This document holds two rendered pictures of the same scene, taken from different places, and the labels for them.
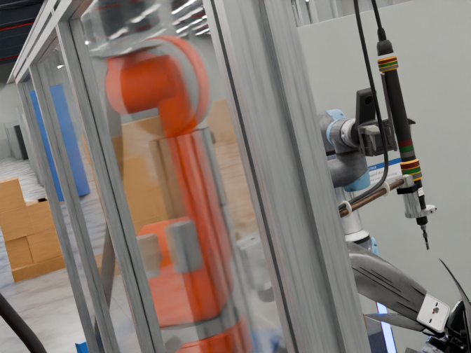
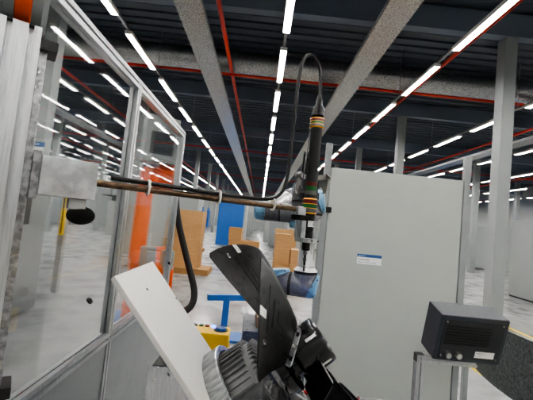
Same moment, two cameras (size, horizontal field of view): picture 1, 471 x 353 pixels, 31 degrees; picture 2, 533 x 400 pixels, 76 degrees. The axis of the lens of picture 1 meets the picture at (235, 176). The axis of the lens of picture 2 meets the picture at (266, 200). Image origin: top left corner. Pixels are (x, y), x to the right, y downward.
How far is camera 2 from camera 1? 112 cm
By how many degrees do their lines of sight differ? 18
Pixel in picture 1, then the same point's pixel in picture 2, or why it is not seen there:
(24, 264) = not seen: hidden behind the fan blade
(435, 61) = (417, 212)
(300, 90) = not seen: outside the picture
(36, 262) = not seen: hidden behind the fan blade
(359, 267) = (242, 262)
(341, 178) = (287, 215)
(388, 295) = (251, 290)
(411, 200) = (299, 226)
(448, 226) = (396, 305)
